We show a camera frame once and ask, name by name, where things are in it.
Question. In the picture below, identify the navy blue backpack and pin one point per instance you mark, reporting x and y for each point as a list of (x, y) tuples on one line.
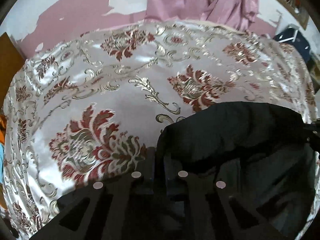
[(295, 38)]

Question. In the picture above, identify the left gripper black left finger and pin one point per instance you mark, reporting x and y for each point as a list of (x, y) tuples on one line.
[(119, 208)]

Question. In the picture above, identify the brown wooden headboard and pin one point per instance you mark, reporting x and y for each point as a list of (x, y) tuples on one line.
[(11, 62)]

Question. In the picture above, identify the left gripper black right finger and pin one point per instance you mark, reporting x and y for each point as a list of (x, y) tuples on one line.
[(213, 210)]

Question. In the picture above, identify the pink satin curtain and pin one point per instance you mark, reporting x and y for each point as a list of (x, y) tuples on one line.
[(238, 14)]

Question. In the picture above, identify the black zip jacket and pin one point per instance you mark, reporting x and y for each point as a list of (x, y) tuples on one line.
[(264, 152)]

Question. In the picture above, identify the floral satin bedspread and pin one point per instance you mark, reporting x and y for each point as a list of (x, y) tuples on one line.
[(91, 107)]

